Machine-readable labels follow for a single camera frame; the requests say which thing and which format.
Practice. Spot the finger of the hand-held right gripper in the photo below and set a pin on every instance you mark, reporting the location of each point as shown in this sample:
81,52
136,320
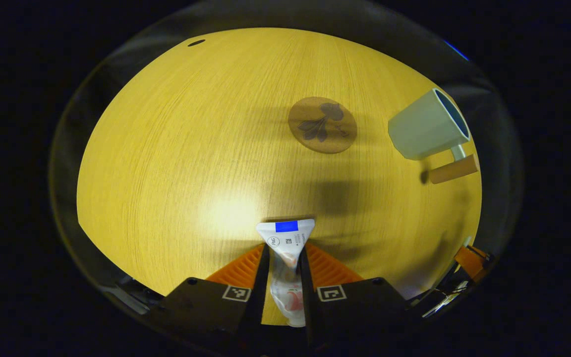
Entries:
473,260

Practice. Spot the round brown coaster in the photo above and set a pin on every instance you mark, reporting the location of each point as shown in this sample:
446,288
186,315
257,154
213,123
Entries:
322,125

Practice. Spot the white toothpaste tube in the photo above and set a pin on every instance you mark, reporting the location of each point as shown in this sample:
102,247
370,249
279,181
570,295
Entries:
285,245

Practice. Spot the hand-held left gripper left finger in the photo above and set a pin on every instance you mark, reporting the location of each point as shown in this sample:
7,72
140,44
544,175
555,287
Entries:
258,292

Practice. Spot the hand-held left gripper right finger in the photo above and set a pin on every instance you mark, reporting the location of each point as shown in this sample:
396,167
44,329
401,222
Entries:
308,292

